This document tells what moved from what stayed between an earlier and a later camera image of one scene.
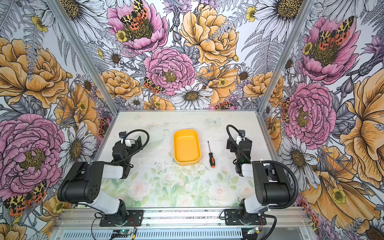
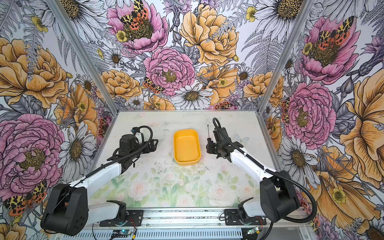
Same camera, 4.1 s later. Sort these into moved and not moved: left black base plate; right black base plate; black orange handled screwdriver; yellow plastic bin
Moved: black orange handled screwdriver
Not moved: yellow plastic bin; left black base plate; right black base plate
